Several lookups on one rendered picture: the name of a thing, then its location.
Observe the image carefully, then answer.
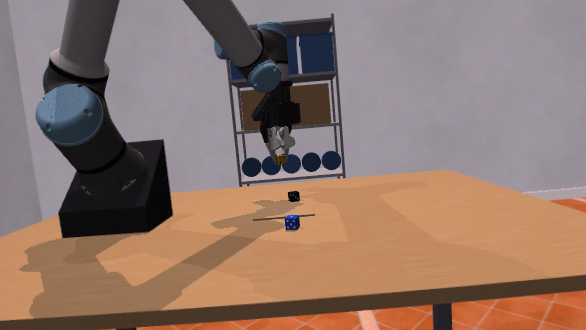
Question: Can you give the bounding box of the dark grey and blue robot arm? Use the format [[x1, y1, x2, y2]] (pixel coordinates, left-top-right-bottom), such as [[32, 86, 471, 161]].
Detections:
[[35, 0, 289, 204]]

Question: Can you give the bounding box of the black die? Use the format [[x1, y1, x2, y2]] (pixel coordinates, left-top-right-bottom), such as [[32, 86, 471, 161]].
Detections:
[[288, 191, 300, 202]]

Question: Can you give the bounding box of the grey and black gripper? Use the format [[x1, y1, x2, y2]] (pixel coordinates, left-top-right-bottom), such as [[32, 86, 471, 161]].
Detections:
[[260, 81, 301, 164]]

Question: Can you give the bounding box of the blue die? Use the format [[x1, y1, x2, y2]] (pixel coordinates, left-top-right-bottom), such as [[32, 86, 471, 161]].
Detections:
[[285, 215, 300, 230]]

